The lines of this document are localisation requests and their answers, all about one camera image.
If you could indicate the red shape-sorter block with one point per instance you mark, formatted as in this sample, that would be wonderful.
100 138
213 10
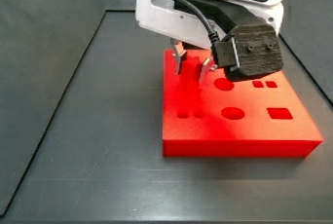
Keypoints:
217 118

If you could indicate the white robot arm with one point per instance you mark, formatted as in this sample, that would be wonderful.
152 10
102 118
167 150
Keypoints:
223 51

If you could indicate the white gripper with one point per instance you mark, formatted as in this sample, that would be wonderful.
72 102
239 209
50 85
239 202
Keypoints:
157 16

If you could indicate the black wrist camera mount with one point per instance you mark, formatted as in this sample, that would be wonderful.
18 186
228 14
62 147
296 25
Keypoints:
251 40

